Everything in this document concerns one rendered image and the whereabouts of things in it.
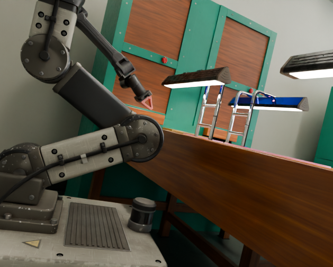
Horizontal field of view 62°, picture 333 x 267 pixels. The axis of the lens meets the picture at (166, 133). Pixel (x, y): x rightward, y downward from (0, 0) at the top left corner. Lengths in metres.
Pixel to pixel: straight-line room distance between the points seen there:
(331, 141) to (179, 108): 2.43
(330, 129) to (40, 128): 3.36
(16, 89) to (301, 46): 3.45
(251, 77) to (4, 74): 2.03
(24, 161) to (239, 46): 2.01
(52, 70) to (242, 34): 1.95
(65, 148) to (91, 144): 0.06
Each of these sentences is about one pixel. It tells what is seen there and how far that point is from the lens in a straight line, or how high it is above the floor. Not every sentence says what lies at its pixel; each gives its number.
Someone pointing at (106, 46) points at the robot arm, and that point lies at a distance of 1.45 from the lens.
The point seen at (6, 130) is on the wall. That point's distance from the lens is 2.65.
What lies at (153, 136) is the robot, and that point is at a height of 0.74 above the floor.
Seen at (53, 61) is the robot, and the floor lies 0.87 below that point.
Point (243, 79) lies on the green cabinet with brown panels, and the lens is 2.45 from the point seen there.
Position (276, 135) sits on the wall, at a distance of 3.98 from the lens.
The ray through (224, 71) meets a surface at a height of 1.09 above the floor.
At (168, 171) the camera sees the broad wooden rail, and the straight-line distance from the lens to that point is 0.90.
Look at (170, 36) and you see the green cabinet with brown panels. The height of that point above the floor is 1.42.
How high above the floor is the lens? 0.77
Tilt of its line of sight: 1 degrees down
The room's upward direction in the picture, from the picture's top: 13 degrees clockwise
